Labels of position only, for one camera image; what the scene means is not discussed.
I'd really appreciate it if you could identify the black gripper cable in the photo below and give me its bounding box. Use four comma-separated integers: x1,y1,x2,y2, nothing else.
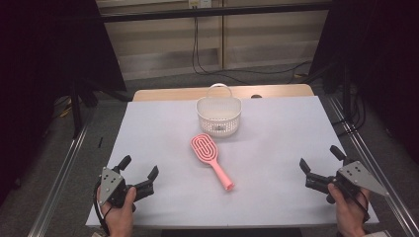
93,182,112,236
342,184,372,222

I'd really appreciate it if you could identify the black curtain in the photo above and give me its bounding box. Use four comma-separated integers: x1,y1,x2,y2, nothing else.
0,0,127,205
309,0,419,162

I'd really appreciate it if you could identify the black floor cables bundle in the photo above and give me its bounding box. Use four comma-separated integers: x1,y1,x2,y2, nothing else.
331,84,368,136

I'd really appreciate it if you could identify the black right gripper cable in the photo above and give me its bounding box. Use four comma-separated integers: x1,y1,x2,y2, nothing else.
342,184,372,222

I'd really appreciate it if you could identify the white table cover sheet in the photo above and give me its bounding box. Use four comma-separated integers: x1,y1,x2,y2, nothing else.
85,96,379,229

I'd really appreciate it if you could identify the person's right hand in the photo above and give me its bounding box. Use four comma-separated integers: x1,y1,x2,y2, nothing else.
327,183,371,237

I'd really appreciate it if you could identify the black horizontal bar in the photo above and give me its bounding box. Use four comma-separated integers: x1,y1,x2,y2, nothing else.
100,2,333,24

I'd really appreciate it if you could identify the black hanging wall cable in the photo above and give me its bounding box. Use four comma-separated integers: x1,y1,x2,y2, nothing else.
192,16,314,85

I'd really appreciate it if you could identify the pink hairbrush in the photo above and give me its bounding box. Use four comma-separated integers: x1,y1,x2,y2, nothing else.
190,132,235,192

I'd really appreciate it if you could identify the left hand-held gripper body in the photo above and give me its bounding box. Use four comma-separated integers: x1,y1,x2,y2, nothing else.
98,167,156,211

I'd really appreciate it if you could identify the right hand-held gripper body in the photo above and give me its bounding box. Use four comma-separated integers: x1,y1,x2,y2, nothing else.
305,159,389,204

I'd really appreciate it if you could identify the black metal stand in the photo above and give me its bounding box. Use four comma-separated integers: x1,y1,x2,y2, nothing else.
69,78,84,138

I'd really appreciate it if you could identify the white wall outlet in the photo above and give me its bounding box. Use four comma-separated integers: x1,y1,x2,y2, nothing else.
188,0,212,9

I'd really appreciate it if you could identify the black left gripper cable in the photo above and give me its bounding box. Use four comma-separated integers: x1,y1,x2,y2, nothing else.
93,182,112,236

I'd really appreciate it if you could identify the person's left hand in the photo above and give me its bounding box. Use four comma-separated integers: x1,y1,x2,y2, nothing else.
97,187,137,237

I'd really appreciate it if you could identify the white perforated plastic basket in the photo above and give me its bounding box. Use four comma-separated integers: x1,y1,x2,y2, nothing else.
196,83,242,138

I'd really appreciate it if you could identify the aluminium floor rail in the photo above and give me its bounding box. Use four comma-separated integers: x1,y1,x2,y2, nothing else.
28,126,91,237
327,95,419,237

